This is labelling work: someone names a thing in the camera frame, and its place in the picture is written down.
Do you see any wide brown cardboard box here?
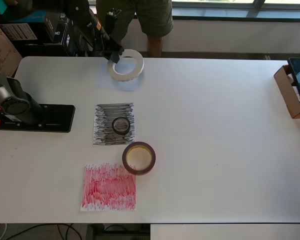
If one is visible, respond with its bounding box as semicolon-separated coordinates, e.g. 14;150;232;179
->
0;15;23;77

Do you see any red scribbled paper sheet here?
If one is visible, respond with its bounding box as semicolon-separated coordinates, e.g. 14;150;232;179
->
79;162;137;212

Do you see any black carton white label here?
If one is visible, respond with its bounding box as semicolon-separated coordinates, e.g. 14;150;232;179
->
0;22;40;47

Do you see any black scribbled paper sheet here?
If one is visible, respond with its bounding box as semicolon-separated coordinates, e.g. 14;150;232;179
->
92;101;136;146

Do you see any white tape roll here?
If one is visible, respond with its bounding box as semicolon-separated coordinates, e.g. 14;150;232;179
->
106;48;145;83

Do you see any dark window frame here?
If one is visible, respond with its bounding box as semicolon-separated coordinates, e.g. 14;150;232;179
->
171;0;300;22

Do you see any black tape roll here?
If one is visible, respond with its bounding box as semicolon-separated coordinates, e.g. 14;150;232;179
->
111;116;131;136

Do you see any black AOC carton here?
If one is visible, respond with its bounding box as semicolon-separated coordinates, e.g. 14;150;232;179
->
43;12;91;57

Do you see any red tape roll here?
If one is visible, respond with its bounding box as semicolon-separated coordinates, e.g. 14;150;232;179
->
121;141;157;176

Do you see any person in dark shirt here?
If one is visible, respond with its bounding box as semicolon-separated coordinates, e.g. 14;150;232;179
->
96;0;175;59

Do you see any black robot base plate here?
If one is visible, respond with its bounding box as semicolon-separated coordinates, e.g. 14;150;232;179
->
0;104;76;134

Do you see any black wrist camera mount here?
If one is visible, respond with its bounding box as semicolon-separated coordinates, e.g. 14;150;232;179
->
104;7;123;35

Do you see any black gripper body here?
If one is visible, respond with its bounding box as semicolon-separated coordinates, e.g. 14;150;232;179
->
101;34;125;56

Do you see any small open cardboard box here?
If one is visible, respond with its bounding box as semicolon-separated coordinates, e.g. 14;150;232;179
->
273;64;300;120

